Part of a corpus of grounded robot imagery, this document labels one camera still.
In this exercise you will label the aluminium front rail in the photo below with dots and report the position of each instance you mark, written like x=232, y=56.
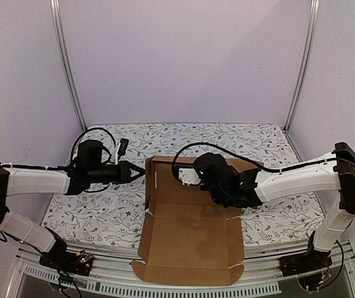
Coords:
x=112, y=275

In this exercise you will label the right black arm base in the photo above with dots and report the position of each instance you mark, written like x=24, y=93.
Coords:
x=305, y=262

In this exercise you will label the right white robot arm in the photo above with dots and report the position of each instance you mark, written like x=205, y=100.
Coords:
x=334, y=171

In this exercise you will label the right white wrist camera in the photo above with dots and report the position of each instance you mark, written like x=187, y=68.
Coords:
x=188, y=176

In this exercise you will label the left aluminium frame post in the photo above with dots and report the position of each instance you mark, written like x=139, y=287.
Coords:
x=65, y=62

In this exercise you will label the aluminium frame post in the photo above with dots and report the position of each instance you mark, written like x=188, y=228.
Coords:
x=65, y=62
x=304, y=64

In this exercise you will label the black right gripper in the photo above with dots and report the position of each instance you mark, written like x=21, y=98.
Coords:
x=215, y=192

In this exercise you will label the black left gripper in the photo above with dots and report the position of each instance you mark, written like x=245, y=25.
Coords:
x=125, y=167

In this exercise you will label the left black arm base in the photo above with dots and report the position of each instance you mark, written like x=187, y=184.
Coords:
x=60, y=258

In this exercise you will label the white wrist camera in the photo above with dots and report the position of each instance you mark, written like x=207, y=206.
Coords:
x=188, y=176
x=119, y=151

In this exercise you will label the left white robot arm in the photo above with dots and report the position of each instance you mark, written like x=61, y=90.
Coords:
x=25, y=179

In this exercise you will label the brown cardboard box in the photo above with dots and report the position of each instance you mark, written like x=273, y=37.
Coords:
x=187, y=240

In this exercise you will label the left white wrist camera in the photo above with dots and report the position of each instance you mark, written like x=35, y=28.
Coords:
x=119, y=151

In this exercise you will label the right aluminium frame post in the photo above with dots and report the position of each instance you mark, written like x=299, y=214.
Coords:
x=304, y=64

